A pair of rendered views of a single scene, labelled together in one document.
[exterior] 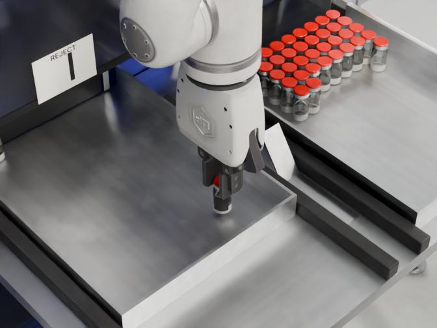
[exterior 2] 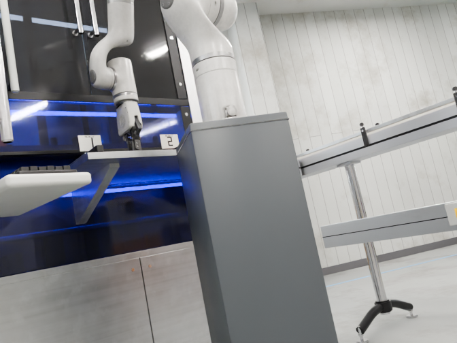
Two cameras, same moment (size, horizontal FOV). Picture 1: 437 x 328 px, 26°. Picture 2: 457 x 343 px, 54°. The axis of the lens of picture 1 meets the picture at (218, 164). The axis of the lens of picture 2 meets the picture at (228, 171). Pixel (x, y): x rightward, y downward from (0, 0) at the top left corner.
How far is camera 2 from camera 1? 1.36 m
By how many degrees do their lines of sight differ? 52
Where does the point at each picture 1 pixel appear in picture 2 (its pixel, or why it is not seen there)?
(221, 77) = (122, 96)
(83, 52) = (96, 139)
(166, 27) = (96, 64)
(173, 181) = not seen: hidden behind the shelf
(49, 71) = (84, 141)
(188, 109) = (119, 122)
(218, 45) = (119, 85)
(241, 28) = (125, 80)
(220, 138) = (126, 120)
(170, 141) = not seen: hidden behind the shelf
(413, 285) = not seen: outside the picture
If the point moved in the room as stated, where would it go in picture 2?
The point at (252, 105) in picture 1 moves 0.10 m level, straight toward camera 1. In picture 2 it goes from (134, 107) to (123, 98)
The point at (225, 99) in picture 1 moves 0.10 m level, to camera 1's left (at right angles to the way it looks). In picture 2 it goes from (124, 104) to (96, 110)
